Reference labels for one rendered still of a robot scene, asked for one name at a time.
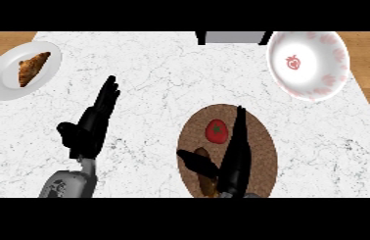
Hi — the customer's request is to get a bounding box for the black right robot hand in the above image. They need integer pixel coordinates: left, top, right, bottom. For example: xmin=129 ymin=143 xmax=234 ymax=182
xmin=175 ymin=105 xmax=253 ymax=198

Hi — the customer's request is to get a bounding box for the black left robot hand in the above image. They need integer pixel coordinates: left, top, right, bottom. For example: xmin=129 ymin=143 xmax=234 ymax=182
xmin=54 ymin=74 xmax=121 ymax=160

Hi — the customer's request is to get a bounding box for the brown oval placemat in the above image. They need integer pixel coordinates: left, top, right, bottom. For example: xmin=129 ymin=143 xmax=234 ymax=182
xmin=175 ymin=103 xmax=278 ymax=199

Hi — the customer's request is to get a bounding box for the red tomato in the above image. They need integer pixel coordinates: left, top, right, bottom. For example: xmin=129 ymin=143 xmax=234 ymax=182
xmin=205 ymin=119 xmax=230 ymax=144

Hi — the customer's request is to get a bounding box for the white strawberry print bowl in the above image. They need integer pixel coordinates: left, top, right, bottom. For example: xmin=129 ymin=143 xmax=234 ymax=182
xmin=265 ymin=31 xmax=351 ymax=103

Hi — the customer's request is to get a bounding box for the brown oblong food item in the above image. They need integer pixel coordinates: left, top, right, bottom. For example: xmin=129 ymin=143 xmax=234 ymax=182
xmin=191 ymin=147 xmax=221 ymax=198

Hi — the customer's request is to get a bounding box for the brown croissant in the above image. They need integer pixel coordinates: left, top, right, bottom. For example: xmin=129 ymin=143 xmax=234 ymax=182
xmin=17 ymin=51 xmax=51 ymax=88

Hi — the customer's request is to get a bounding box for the white plate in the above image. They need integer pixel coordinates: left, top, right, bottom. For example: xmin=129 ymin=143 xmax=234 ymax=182
xmin=0 ymin=40 xmax=63 ymax=102

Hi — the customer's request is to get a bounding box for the grey and black appliance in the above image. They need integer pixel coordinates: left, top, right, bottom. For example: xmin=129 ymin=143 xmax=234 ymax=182
xmin=193 ymin=31 xmax=274 ymax=46

